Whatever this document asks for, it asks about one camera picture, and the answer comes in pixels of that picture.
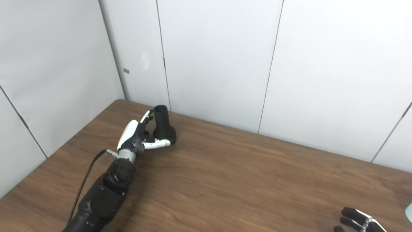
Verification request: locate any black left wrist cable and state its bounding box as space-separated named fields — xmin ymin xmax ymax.
xmin=67 ymin=149 xmax=108 ymax=226

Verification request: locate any black funnel-shaped nozzle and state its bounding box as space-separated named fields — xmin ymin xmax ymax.
xmin=152 ymin=105 xmax=177 ymax=145

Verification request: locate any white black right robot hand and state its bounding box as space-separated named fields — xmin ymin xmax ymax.
xmin=333 ymin=207 xmax=388 ymax=232

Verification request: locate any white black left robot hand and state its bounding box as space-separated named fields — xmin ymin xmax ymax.
xmin=117 ymin=110 xmax=171 ymax=153

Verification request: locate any gray wall corner post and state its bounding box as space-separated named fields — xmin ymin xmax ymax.
xmin=98 ymin=0 xmax=131 ymax=101

